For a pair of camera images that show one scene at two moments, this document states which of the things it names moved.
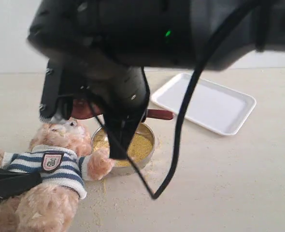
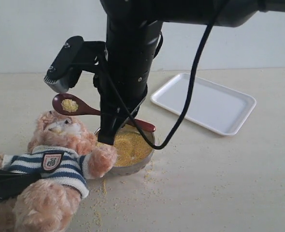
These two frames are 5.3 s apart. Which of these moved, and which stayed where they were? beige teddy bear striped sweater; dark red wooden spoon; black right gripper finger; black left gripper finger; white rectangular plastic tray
Moved: dark red wooden spoon; black right gripper finger
Stayed: black left gripper finger; white rectangular plastic tray; beige teddy bear striped sweater
